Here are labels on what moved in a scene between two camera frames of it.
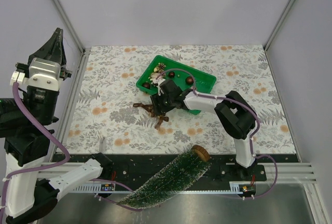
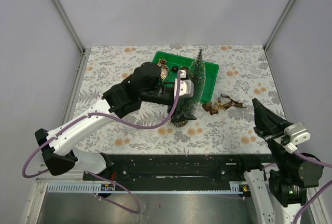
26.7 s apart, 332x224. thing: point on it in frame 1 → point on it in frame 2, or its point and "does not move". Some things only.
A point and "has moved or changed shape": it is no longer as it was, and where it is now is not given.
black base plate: x=141 y=168 does not move
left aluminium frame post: x=62 y=12 does not move
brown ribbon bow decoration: x=150 y=108 has moved or changed shape
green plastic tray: x=152 y=67 has moved or changed shape
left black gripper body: x=67 y=72 → x=176 y=115
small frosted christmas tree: x=176 y=177 → x=188 y=105
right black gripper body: x=165 y=102 → x=277 y=143
